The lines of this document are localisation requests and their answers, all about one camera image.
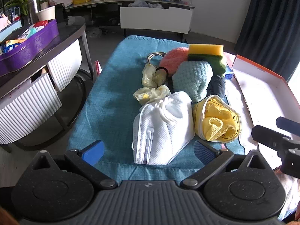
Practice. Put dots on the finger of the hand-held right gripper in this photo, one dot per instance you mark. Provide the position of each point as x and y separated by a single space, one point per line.
287 123
264 137

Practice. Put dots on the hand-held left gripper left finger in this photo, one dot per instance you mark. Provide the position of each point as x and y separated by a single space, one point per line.
93 150

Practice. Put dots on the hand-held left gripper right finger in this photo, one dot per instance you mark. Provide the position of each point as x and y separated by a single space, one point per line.
202 151

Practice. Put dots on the orange white cardboard box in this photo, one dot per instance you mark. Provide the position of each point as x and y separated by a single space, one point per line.
262 93

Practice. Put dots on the white face mask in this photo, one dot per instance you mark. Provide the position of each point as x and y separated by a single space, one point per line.
159 133

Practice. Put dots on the dark blue cloth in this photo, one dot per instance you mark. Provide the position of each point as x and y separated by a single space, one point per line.
218 86

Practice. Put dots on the light blue crochet hat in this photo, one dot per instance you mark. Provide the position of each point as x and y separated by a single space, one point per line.
192 79

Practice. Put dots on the daisy yellow scrunchie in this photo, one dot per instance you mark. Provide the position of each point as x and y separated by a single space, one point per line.
152 93

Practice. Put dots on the pink fluffy cloth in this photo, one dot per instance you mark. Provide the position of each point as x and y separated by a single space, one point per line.
172 58

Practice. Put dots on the yellow green sponge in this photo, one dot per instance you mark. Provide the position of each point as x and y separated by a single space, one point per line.
206 51

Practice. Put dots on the blue towel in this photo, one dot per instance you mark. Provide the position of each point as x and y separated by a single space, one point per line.
112 86

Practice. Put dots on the small blue packet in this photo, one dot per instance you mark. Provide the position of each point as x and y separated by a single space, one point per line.
229 75

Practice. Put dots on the white ribbed drawer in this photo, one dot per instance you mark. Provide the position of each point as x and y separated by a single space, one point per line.
25 112
65 63

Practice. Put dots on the red spiral notebook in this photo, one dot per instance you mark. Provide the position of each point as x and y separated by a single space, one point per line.
98 68

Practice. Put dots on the dark blue curtain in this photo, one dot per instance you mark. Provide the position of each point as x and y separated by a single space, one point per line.
264 16

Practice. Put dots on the purple tin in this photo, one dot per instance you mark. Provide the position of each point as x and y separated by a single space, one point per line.
28 51

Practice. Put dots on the clear plastic bag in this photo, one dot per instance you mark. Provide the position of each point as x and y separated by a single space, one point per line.
93 31

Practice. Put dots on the dark glass coffee table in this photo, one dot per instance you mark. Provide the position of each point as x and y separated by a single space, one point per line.
68 30

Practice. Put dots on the teal packet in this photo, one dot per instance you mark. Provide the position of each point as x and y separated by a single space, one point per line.
29 32

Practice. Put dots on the red white packet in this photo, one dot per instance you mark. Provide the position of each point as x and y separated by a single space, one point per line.
40 24

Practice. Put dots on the television stand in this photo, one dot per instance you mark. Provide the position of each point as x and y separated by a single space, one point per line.
103 11

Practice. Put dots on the white cabinet drawer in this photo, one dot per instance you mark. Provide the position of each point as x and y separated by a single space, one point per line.
154 20

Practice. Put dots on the black box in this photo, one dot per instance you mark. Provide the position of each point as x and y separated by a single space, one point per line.
61 13

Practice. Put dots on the white cup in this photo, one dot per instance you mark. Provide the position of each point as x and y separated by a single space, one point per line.
46 14

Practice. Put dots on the light blue storage box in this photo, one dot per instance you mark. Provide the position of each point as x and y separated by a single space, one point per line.
11 28

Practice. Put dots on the metal thermos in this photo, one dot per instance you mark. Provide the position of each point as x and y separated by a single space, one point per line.
33 10

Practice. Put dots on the clear plastic box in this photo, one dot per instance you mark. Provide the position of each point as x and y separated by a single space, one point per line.
181 0

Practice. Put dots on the white crumpled cloth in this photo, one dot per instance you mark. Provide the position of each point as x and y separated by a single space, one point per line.
155 5

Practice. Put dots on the blue crumpled cloth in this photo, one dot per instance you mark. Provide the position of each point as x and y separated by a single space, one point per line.
139 2

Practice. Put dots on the scissors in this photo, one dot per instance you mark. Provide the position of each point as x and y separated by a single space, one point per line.
14 10

